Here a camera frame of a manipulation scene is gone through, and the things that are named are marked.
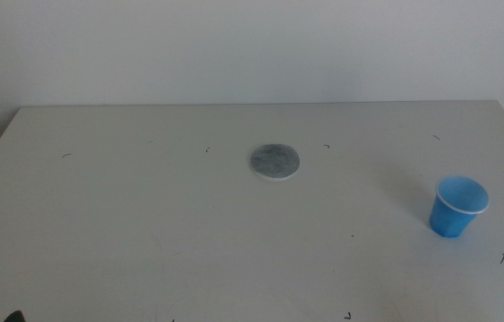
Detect blue plastic cup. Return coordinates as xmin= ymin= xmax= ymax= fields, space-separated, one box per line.
xmin=428 ymin=174 xmax=491 ymax=239

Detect round grey cup mat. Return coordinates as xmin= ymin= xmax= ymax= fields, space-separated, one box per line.
xmin=249 ymin=142 xmax=302 ymax=182

